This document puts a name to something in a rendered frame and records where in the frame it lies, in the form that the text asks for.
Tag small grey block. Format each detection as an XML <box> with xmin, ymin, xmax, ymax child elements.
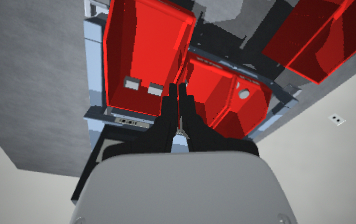
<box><xmin>123</xmin><ymin>76</ymin><xmax>140</xmax><ymax>90</ymax></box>

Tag white block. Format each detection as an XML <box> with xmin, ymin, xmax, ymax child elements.
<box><xmin>148</xmin><ymin>83</ymin><xmax>163</xmax><ymax>96</ymax></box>

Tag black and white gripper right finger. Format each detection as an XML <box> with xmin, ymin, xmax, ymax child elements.
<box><xmin>178</xmin><ymin>83</ymin><xmax>260</xmax><ymax>157</ymax></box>

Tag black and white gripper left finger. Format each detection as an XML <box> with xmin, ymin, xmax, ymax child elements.
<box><xmin>101</xmin><ymin>83</ymin><xmax>179</xmax><ymax>162</ymax></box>

